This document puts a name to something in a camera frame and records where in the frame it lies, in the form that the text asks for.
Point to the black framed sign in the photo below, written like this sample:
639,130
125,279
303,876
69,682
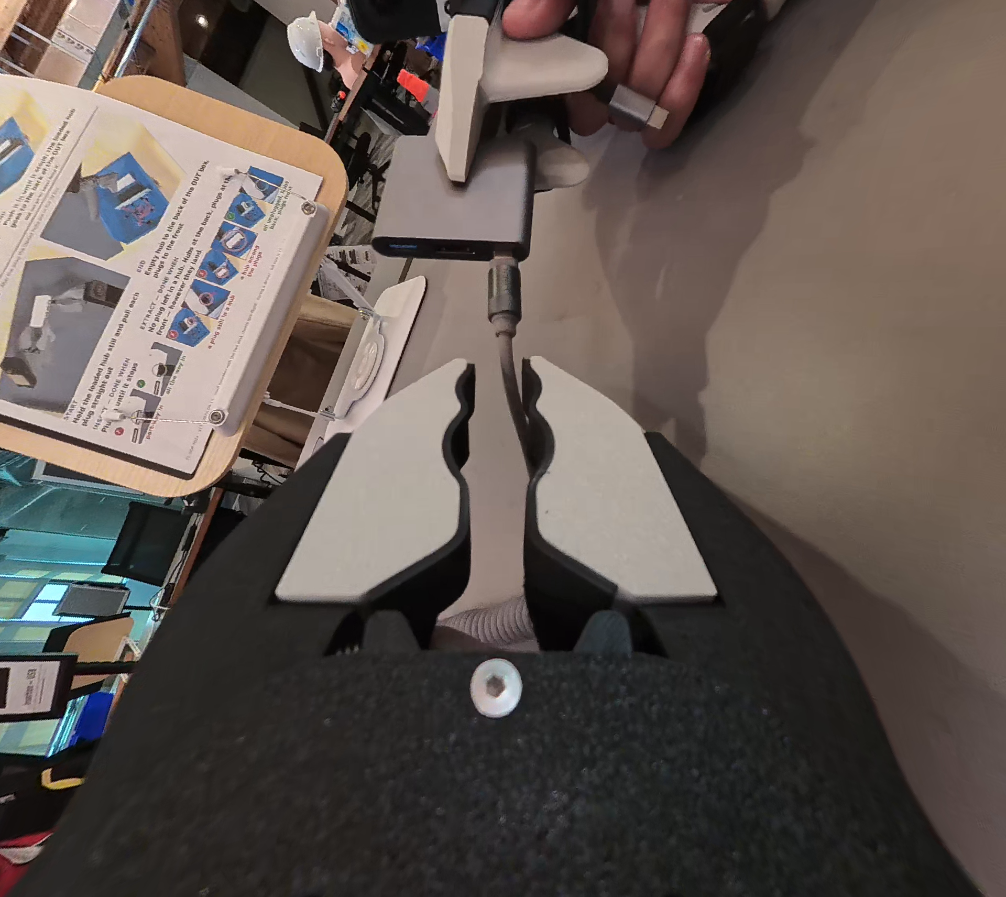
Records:
35,685

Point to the wooden document stand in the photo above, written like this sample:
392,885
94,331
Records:
236,125

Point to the printed instruction sheet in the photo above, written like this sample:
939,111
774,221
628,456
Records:
94,245

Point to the orange traffic cone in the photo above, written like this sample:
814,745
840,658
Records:
413,85

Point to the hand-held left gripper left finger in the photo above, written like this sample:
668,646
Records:
377,512

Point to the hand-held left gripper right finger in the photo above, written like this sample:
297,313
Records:
621,520

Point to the silver ventilation duct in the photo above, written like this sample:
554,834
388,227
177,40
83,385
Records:
133,9

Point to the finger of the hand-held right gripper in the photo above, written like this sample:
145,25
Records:
468,95
562,168

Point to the grey usb hub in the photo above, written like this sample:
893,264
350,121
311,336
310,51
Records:
464,205

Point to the black monitor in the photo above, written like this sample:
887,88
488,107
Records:
145,543

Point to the white hard hat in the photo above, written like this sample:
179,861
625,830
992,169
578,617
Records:
308,40

